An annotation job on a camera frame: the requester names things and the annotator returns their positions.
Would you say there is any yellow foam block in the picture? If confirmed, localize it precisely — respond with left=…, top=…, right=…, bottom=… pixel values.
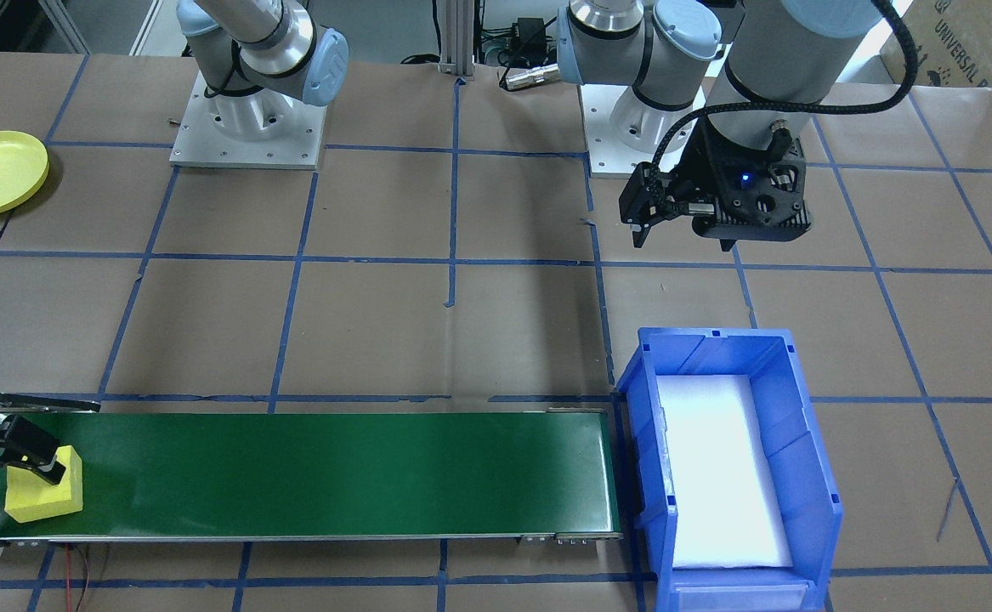
left=4, top=446, right=84, bottom=524

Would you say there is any silver cylindrical connector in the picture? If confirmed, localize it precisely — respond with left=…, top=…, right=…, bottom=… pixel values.
left=500, top=64, right=561, bottom=91

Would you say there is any blue plastic storage bin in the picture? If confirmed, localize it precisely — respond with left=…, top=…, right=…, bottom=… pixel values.
left=615, top=327, right=845, bottom=612

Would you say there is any brown cardboard box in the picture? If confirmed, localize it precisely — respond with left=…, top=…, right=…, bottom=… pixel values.
left=878, top=0, right=992, bottom=90

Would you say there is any green belt conveyor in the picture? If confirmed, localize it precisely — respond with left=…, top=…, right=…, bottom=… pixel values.
left=0, top=393, right=624, bottom=547

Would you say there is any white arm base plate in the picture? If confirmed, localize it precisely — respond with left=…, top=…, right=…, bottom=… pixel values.
left=170, top=72, right=326, bottom=171
left=579, top=81, right=717, bottom=179

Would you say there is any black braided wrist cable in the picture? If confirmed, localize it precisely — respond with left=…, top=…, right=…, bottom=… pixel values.
left=655, top=0, right=921, bottom=213

